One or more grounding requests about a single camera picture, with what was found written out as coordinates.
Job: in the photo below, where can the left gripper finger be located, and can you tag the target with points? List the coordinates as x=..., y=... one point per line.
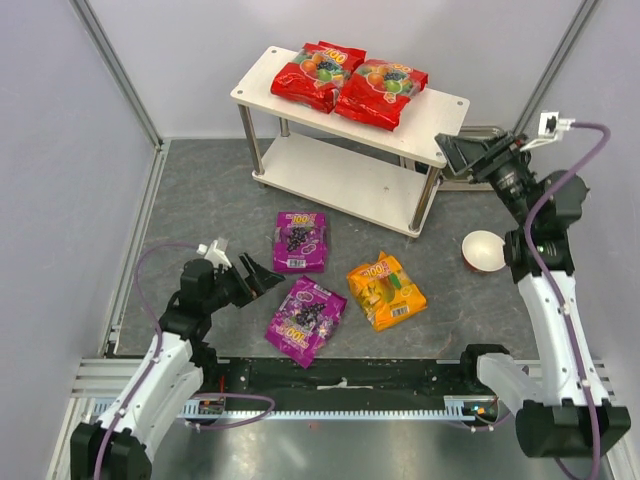
x=253, y=278
x=265, y=280

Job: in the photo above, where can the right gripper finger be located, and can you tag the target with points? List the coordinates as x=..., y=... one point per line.
x=469, y=151
x=445, y=144

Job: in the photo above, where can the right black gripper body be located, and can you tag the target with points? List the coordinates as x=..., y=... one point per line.
x=485, y=157

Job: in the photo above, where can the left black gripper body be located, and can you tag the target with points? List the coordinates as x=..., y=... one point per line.
x=239, y=282

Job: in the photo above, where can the purple grape candy bag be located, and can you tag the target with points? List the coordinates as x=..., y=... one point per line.
x=305, y=321
x=300, y=243

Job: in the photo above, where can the red fruit candy bag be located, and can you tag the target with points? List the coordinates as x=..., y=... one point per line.
x=378, y=91
x=317, y=74

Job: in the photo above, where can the orange mango candy bag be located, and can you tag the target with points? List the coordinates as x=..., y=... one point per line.
x=385, y=292

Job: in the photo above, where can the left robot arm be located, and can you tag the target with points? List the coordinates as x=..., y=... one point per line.
x=123, y=442

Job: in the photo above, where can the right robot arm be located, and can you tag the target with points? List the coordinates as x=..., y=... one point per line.
x=568, y=413

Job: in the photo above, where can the white two-tier wooden shelf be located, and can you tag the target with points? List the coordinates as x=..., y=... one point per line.
x=395, y=197

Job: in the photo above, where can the white and red bowl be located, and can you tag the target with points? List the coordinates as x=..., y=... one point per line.
x=482, y=251

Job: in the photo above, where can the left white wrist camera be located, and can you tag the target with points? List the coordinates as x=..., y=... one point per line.
x=215, y=253

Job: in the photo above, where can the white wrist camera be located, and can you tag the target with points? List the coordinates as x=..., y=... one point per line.
x=215, y=253
x=551, y=128

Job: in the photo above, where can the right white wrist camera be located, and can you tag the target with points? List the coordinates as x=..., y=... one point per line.
x=551, y=128

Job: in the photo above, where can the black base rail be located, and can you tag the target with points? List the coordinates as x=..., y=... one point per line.
x=262, y=376

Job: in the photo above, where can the white slotted cable duct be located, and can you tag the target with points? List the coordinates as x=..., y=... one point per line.
x=338, y=404

